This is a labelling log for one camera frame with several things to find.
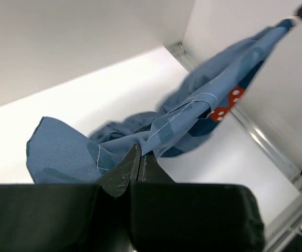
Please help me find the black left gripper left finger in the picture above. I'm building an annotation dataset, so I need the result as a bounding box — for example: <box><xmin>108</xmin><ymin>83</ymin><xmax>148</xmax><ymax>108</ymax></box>
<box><xmin>99</xmin><ymin>144</ymin><xmax>141</xmax><ymax>197</ymax></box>

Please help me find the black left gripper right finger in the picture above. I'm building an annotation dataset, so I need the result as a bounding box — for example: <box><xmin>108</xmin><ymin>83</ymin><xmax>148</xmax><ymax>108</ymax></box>
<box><xmin>139</xmin><ymin>153</ymin><xmax>174</xmax><ymax>183</ymax></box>

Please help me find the blue cartoon print pillowcase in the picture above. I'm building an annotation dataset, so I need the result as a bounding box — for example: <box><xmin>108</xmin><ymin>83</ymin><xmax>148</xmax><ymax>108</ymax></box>
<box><xmin>26</xmin><ymin>19</ymin><xmax>294</xmax><ymax>183</ymax></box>

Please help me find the aluminium frame rail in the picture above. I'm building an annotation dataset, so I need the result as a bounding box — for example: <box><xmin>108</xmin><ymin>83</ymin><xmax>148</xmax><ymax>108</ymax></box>
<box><xmin>166</xmin><ymin>41</ymin><xmax>302</xmax><ymax>252</ymax></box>

